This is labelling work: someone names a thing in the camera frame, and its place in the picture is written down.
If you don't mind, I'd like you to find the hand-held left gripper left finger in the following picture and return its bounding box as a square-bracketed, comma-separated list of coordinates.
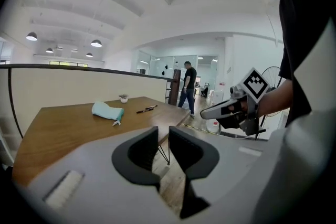
[112, 125, 161, 192]

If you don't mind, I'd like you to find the yellow floor cable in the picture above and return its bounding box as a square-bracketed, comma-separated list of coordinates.
[180, 122, 220, 135]

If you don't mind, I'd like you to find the teal pencil pouch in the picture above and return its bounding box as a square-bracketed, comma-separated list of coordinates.
[91, 101, 125, 127]

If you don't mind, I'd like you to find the person's black shirt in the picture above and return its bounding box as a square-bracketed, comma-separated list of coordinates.
[274, 0, 336, 128]

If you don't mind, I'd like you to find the white bucket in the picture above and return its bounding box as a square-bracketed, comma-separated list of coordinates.
[206, 118, 221, 132]

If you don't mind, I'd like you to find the person's right forearm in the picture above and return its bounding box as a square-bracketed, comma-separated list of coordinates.
[258, 78, 293, 118]

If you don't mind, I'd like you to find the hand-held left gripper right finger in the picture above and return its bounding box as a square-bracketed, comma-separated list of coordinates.
[169, 125, 220, 220]

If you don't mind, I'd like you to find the black hairpin table leg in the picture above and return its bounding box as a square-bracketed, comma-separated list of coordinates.
[156, 143, 171, 166]

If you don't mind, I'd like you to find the brown wooden post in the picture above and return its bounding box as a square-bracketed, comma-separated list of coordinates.
[166, 69, 182, 106]

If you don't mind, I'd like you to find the glass office partition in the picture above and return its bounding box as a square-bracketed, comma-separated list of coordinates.
[135, 50, 219, 87]

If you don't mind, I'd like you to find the cream partition with dark frame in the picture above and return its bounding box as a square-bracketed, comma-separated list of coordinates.
[0, 63, 176, 140]

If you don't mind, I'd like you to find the person's right hand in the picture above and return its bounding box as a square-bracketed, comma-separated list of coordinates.
[227, 101, 248, 116]

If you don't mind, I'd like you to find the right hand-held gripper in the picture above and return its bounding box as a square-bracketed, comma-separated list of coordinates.
[199, 67, 271, 136]

